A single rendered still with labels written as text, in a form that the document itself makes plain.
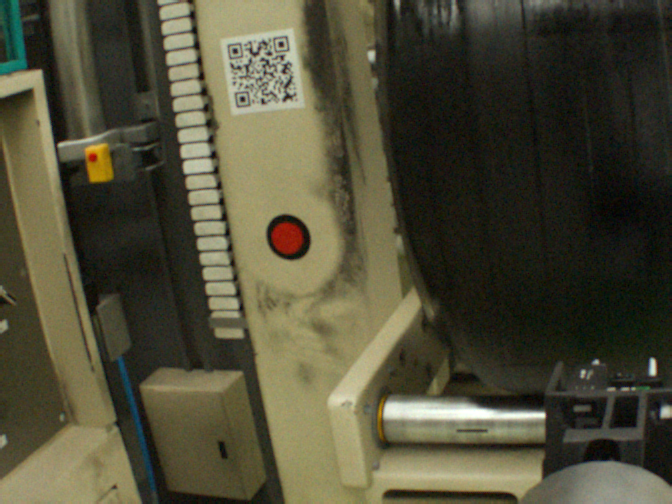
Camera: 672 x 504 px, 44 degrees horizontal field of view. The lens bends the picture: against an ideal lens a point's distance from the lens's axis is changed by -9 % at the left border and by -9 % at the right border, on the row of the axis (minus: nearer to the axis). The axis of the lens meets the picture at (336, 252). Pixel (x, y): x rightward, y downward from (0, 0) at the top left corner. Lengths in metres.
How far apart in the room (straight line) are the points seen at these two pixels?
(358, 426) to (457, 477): 0.10
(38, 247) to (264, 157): 0.24
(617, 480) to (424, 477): 0.47
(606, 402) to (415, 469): 0.41
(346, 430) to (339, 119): 0.28
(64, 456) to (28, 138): 0.31
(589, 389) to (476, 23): 0.26
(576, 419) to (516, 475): 0.35
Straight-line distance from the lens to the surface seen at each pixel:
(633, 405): 0.43
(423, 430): 0.81
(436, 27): 0.59
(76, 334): 0.89
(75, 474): 0.88
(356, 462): 0.80
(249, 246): 0.88
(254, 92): 0.84
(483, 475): 0.80
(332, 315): 0.88
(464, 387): 1.10
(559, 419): 0.45
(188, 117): 0.89
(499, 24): 0.58
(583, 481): 0.36
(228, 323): 0.94
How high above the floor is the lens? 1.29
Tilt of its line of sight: 17 degrees down
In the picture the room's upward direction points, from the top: 9 degrees counter-clockwise
